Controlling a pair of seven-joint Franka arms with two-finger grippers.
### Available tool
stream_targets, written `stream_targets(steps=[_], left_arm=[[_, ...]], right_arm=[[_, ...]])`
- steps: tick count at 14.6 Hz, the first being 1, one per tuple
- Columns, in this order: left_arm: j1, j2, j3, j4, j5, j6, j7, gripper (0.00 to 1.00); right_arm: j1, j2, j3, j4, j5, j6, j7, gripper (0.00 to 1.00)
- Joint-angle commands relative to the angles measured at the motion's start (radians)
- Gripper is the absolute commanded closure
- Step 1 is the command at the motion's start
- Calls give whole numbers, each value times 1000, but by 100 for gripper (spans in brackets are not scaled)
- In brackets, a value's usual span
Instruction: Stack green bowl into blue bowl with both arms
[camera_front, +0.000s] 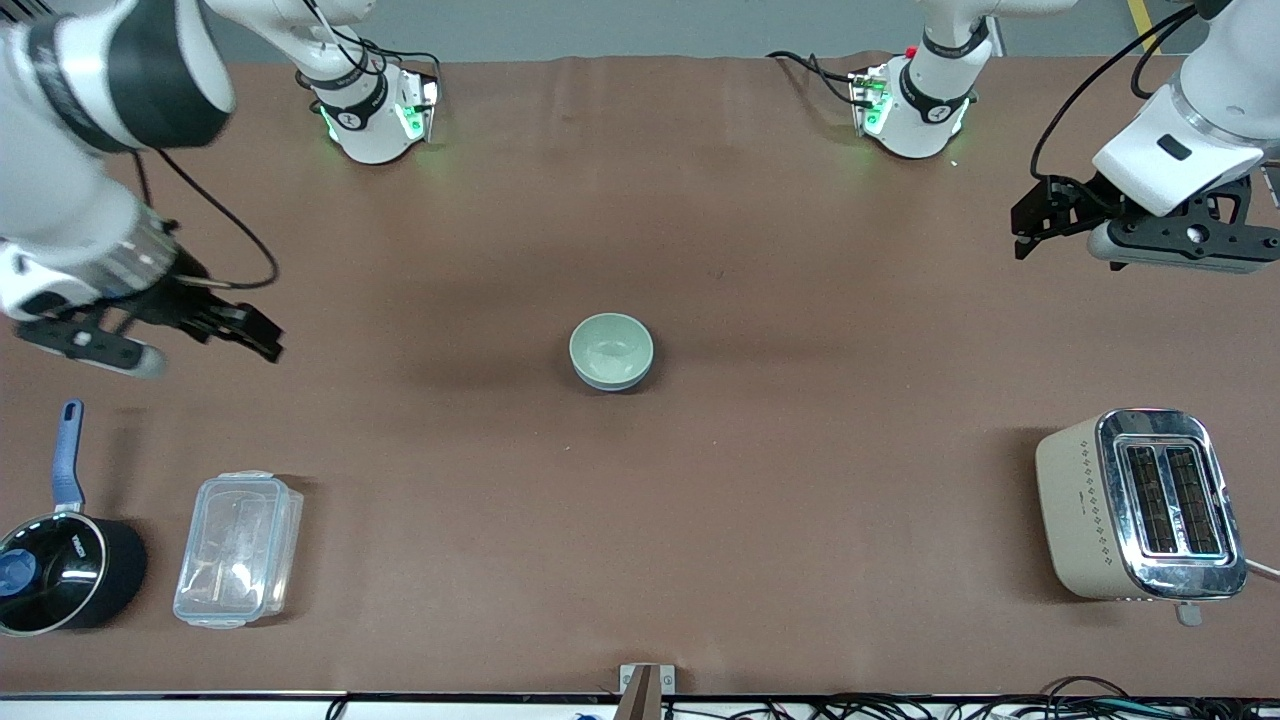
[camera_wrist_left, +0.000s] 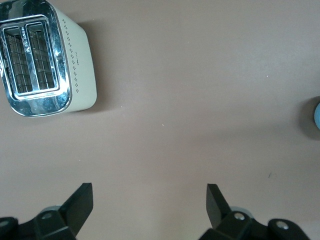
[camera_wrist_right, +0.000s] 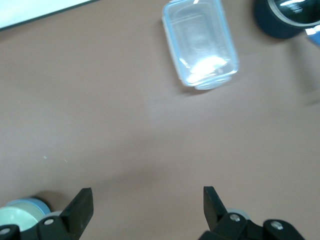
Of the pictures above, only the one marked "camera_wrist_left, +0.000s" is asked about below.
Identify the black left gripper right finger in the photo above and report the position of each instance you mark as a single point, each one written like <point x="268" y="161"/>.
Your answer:
<point x="237" y="227"/>

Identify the beige chrome toaster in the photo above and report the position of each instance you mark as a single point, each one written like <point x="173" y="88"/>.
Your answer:
<point x="80" y="62"/>

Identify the blue bowl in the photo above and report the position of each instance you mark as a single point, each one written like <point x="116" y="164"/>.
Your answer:
<point x="317" y="116"/>

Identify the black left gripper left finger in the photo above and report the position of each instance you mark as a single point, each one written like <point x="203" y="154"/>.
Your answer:
<point x="50" y="225"/>

